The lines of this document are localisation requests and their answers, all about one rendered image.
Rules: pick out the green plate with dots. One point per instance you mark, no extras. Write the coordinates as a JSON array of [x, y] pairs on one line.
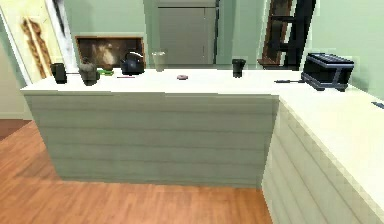
[[107, 72]]

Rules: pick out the pink round sponge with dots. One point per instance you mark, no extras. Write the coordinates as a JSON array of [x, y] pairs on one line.
[[182, 77]]

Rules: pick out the white kitchen counter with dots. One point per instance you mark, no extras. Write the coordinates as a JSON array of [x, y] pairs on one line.
[[160, 133]]

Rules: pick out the clear drinking glass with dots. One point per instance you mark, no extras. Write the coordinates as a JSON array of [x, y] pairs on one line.
[[159, 61]]

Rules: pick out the black cup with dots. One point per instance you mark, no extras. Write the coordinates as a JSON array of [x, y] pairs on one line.
[[238, 67]]

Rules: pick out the thin pink pencil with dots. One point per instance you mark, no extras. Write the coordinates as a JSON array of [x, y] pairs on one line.
[[125, 77]]

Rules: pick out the black kettle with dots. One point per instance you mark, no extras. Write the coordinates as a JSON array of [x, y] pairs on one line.
[[132, 65]]

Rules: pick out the black knife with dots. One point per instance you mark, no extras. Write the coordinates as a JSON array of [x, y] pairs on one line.
[[288, 81]]

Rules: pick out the brown framed picture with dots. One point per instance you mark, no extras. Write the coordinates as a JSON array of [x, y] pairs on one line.
[[106, 50]]

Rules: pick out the dark brown ladder shelf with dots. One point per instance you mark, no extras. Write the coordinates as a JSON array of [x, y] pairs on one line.
[[286, 33]]

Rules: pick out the small black canister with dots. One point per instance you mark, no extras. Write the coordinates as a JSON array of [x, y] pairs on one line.
[[59, 73]]

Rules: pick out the black toaster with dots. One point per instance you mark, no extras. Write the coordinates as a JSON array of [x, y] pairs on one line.
[[328, 70]]

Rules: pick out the pale yellow framed picture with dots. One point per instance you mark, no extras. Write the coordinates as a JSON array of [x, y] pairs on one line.
[[31, 40]]

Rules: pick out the small dark flat object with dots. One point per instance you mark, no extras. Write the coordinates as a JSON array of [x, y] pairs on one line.
[[378, 105]]

